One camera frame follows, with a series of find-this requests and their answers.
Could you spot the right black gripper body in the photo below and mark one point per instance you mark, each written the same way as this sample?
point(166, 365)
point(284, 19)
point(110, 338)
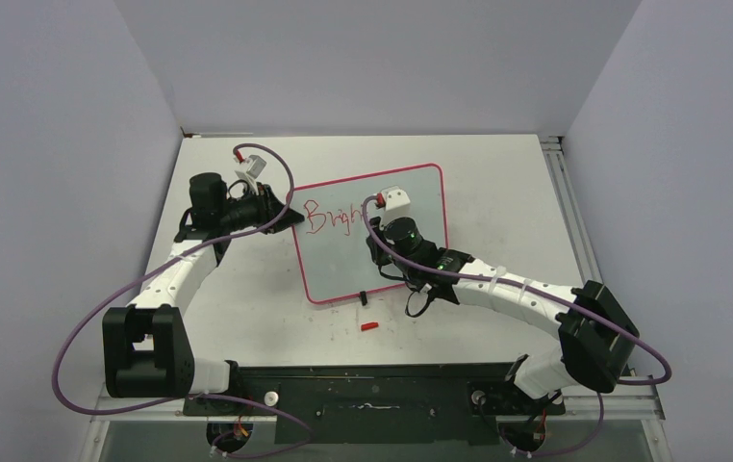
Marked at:
point(383, 255)

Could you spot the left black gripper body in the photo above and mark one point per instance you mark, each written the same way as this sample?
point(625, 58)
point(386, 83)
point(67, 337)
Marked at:
point(253, 211)

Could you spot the red marker cap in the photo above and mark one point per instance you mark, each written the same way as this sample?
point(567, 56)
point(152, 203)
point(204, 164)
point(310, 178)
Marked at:
point(369, 326)

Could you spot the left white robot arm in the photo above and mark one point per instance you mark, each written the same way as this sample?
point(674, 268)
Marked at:
point(147, 351)

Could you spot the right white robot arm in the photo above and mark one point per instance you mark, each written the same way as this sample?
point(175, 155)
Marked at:
point(587, 323)

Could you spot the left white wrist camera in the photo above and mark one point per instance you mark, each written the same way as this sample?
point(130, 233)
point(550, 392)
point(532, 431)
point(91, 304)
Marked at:
point(249, 170)

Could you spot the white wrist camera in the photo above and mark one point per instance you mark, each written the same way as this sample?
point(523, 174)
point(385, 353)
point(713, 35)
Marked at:
point(249, 170)
point(393, 200)

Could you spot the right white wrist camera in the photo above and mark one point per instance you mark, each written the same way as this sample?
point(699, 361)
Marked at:
point(393, 200)

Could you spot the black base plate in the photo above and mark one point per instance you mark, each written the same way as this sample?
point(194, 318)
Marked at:
point(410, 404)

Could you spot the aluminium rail frame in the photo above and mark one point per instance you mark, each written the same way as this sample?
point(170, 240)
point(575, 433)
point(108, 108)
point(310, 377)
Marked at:
point(507, 199)

